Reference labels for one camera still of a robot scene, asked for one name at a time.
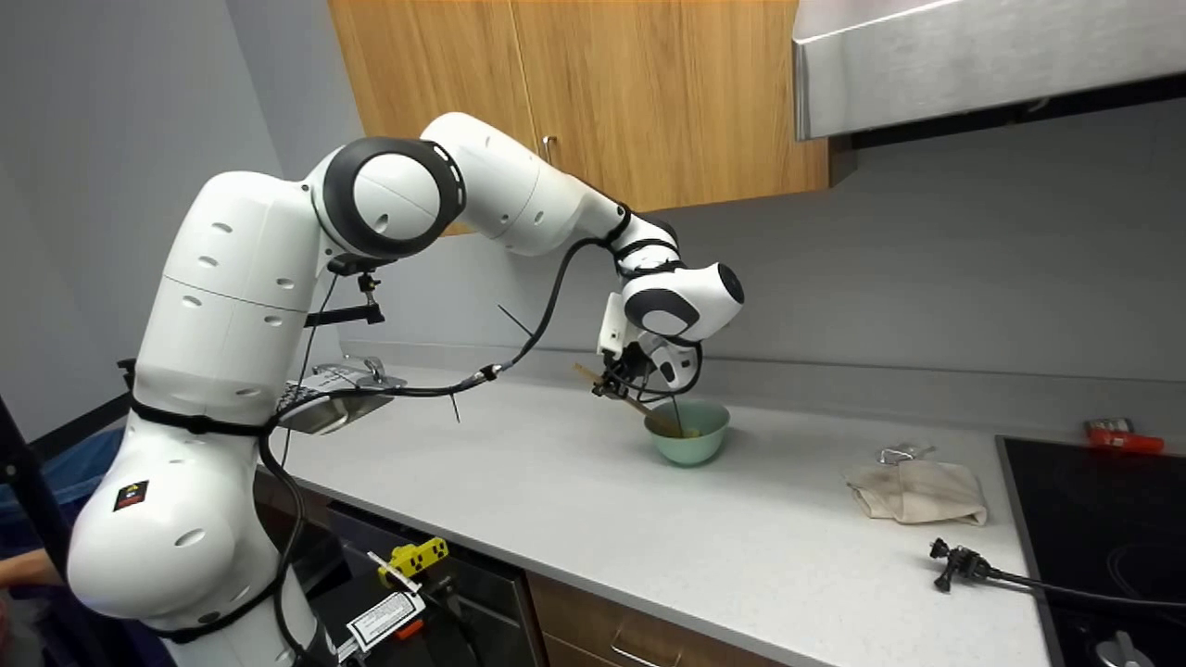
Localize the small red object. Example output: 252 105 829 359
1081 415 1167 461

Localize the person forearm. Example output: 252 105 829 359
0 546 68 592

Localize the black glass cooktop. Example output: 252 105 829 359
993 433 1186 667

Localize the black camera on articulated arm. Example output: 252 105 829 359
299 272 389 332

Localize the yellow clamp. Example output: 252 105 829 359
369 534 457 592

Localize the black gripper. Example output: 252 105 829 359
589 338 683 411

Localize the black tripod pole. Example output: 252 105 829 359
0 398 80 585

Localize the black dishwasher front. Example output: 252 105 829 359
321 501 550 667

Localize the silver metal object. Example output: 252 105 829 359
1090 626 1159 667

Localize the clear plastic wrapper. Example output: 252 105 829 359
873 438 940 471

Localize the green bowl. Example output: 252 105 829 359
642 398 733 471

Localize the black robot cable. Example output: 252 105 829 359
258 235 626 429

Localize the beige crumpled cloth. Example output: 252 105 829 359
845 453 993 530

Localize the stainless steel range hood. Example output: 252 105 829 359
791 0 1186 154

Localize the wooden base cabinet drawer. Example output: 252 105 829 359
526 572 793 667

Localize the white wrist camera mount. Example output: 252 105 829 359
593 288 647 369

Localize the white and red clamp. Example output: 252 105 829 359
342 585 431 657

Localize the wooden wall cabinet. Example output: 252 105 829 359
326 0 855 215

